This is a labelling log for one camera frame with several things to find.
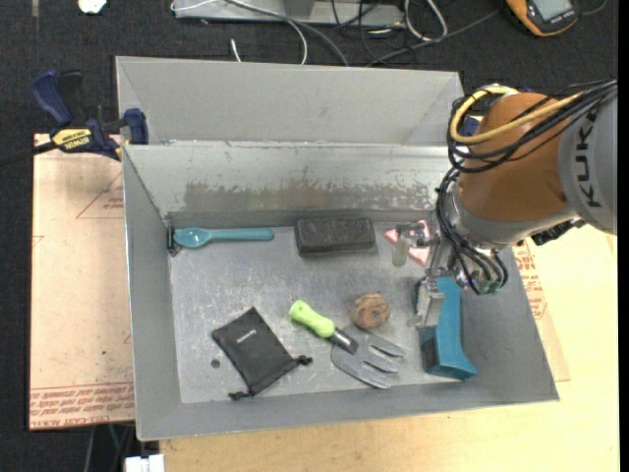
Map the pink flat toy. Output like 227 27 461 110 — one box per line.
383 219 439 266

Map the teal angular plastic tool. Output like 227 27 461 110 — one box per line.
415 275 480 382

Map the brown round cookie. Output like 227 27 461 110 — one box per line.
350 291 392 330

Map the small clear bottle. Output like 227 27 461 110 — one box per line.
391 223 413 267

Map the dark green flat block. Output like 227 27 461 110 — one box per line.
293 216 377 257

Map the grey metal bin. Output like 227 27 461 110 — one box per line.
115 55 561 443

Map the teal plastic spoon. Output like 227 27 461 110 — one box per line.
172 226 276 252

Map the green-handled garden fork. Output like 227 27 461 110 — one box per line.
288 299 407 390

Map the black cylinder on white bracket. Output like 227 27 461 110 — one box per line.
530 217 587 247

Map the black drawstring pouch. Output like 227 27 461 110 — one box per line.
210 306 315 402

